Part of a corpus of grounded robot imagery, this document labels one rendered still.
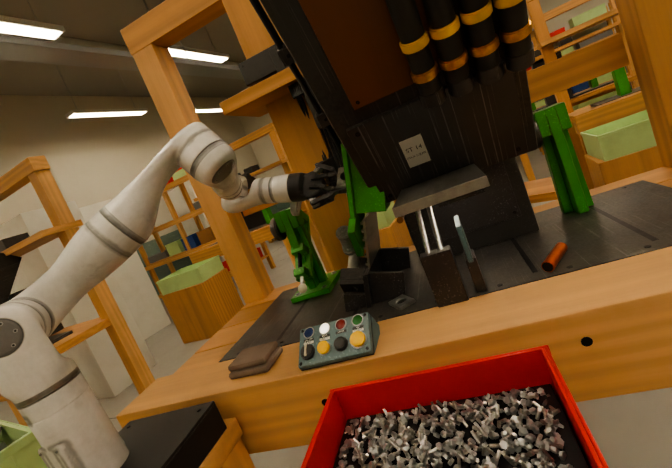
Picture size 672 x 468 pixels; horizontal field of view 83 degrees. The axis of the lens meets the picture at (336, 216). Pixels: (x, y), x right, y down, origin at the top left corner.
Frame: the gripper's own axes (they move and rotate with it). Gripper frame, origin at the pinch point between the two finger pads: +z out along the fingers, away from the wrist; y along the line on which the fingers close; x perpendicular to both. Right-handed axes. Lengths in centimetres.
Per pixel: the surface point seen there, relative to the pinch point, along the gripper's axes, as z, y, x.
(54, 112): -690, 457, 276
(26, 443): -63, -61, -2
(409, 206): 17.7, -21.2, -19.1
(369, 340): 8.8, -40.2, -5.4
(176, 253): -440, 217, 437
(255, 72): -28.0, 37.7, -9.7
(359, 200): 5.3, -9.1, -4.7
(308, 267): -16.5, -11.9, 23.9
